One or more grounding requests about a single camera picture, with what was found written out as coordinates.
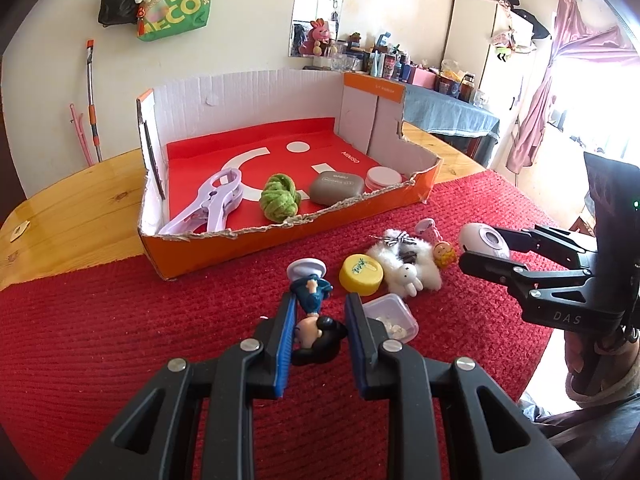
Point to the pink box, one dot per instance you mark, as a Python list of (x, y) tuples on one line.
[(422, 77)]

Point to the grey rounded case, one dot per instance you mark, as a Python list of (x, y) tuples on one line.
[(335, 187)]

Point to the pink bunny plush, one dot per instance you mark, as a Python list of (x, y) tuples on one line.
[(317, 37)]

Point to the red tassel charm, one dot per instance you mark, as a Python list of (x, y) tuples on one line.
[(142, 20)]

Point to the sailor boy figurine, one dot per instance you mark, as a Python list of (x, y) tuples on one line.
[(312, 295)]

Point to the orange cardboard box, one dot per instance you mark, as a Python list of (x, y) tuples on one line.
[(200, 255)]

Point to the person's right hand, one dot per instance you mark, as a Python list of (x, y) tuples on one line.
[(585, 360)]

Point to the white fluffy rabbit hair clip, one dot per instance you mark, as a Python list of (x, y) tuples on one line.
[(385, 255)]

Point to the small beige tag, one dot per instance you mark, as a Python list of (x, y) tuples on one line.
[(20, 230)]

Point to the green tote bag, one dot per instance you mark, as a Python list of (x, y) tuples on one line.
[(180, 5)]

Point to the yellow round cap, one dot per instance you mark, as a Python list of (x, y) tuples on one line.
[(360, 272)]

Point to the white egg-shaped device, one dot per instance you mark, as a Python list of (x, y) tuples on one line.
[(480, 237)]

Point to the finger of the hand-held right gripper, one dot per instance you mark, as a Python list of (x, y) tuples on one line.
[(500, 267), (555, 245)]

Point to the green yarn ball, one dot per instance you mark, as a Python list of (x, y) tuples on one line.
[(280, 197)]

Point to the pink curtain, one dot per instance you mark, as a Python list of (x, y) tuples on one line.
[(540, 100)]

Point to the small clear plastic box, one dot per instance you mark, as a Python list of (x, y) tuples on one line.
[(395, 317)]

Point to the red printed paper sheet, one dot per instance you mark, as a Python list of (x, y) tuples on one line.
[(280, 160)]

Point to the pink plastic stick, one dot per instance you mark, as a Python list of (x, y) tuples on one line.
[(80, 135)]

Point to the white cabinet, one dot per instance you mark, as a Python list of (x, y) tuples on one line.
[(470, 60)]

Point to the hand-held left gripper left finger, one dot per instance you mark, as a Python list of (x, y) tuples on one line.
[(285, 340)]

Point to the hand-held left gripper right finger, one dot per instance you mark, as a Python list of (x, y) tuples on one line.
[(357, 345)]

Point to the red knitted blanket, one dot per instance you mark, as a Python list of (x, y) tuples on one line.
[(150, 335)]

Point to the green yellow hanging toy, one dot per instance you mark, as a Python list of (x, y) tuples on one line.
[(501, 54)]

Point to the row of bottles and cups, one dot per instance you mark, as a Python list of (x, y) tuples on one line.
[(390, 65)]

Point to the small pink yellow doll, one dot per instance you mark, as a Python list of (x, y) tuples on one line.
[(445, 255)]

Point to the large purple plastic clip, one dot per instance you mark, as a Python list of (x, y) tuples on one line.
[(215, 200)]

